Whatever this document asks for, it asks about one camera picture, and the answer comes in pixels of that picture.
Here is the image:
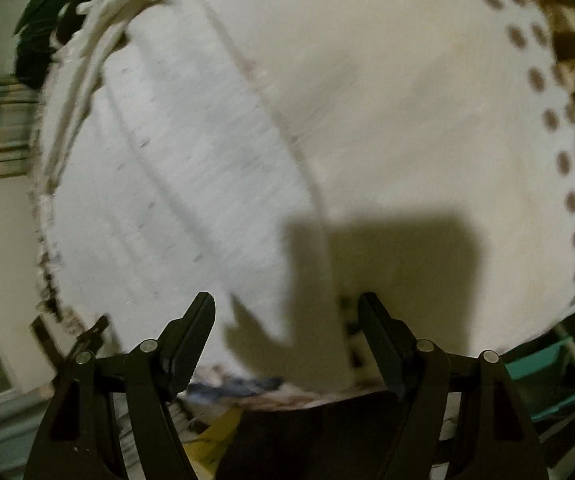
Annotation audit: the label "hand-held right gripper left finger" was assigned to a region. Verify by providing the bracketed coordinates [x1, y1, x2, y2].
[22, 291, 217, 480]

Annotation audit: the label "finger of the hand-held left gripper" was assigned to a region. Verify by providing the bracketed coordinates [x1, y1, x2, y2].
[30, 314, 112, 377]

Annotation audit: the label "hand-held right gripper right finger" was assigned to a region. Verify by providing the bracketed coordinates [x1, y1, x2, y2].
[358, 291, 551, 480]

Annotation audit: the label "white towel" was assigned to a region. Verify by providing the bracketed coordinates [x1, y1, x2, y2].
[30, 0, 351, 393]

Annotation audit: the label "yellow item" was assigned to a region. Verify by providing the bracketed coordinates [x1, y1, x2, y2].
[186, 404, 244, 468]

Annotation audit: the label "teal rack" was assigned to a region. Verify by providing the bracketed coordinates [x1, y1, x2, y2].
[505, 332, 575, 422]

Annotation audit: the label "floral blanket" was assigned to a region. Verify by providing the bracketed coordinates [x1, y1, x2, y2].
[30, 0, 575, 411]

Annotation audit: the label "dark green pillows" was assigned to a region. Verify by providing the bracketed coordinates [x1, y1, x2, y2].
[14, 0, 116, 88]

